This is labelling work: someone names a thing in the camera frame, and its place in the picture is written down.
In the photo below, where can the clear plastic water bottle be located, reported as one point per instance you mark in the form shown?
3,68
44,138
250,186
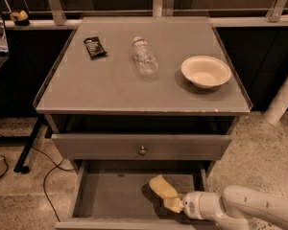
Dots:
144,58

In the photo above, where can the metal window frame rail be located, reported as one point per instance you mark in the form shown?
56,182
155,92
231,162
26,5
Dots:
222,13

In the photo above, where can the top drawer with knob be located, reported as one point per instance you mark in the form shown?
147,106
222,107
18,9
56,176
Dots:
141,146

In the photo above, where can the yellow curved sponge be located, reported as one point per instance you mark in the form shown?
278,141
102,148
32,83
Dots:
162,188

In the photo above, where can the white paper bowl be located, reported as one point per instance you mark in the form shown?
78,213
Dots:
205,72

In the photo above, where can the grey drawer cabinet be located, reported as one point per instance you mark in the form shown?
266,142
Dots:
107,95

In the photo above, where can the yellow black tape dispenser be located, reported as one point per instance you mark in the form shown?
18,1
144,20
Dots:
20,18

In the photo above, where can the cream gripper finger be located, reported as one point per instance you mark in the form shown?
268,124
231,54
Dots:
173,204

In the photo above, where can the black table leg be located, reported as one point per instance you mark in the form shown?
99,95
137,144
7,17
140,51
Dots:
28,144

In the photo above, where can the open middle drawer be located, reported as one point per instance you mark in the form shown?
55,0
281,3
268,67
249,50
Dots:
115,195

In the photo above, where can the black snack wrapper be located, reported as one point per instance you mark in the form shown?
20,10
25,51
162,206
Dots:
94,47

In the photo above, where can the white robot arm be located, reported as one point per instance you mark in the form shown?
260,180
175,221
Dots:
237,208

